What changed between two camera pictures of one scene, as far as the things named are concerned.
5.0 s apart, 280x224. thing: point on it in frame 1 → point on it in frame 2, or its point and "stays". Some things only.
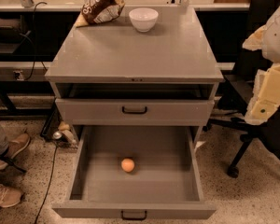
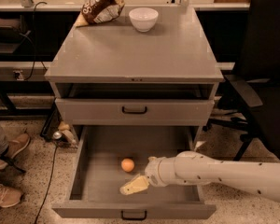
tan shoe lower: (6, 196) stays
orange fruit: (128, 164) stays
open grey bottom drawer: (166, 182) stays
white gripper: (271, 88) → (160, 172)
